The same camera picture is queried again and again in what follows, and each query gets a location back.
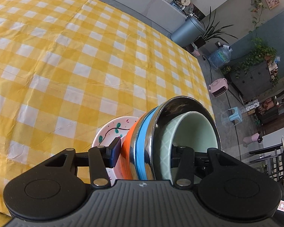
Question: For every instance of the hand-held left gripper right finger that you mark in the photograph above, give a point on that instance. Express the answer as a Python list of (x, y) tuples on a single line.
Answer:
[(184, 160)]

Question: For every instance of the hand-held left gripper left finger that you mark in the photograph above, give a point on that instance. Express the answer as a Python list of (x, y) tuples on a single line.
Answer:
[(114, 153)]

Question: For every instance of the orange steel bowl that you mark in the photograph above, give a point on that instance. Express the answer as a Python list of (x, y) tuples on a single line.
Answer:
[(127, 156)]

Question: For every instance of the white fruit-painted plate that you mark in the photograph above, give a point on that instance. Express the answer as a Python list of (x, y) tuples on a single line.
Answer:
[(108, 130)]

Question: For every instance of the blue steel bowl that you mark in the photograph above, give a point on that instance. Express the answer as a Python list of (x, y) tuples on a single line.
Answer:
[(143, 146)]

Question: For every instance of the green ceramic bowl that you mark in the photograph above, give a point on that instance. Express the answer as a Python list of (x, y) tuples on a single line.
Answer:
[(194, 132)]

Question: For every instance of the black chair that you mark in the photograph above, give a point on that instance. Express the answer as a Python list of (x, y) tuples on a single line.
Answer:
[(269, 156)]

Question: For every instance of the small light blue stool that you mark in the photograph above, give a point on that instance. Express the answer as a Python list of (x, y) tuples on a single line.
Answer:
[(236, 113)]

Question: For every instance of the pink space heater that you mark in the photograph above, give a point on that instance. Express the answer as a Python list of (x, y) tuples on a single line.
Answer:
[(219, 87)]

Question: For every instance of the white carton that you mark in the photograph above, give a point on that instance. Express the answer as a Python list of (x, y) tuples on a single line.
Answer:
[(252, 106)]

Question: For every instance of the low brown cabinet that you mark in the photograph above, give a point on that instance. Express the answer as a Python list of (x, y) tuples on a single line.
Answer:
[(267, 111)]

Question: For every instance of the dark grey drawer cabinet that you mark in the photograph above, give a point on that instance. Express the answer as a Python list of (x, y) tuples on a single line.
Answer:
[(253, 82)]

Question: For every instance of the yellow checkered tablecloth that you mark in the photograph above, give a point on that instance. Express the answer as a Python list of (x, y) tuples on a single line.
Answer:
[(61, 63)]

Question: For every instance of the blue water jug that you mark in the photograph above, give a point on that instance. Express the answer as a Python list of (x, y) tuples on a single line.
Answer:
[(220, 58)]

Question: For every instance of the grey-blue round trash bin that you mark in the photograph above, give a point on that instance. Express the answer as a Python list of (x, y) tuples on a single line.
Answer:
[(187, 32)]

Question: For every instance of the green ivy plant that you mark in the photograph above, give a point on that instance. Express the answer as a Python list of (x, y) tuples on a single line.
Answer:
[(260, 54)]

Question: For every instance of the long-leaf potted plant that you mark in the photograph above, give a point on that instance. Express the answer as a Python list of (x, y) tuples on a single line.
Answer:
[(213, 32)]

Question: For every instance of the round wooden sign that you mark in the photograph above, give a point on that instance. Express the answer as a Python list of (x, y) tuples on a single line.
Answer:
[(186, 0)]

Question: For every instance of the hanging vine plant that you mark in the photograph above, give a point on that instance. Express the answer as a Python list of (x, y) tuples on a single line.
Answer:
[(258, 4)]

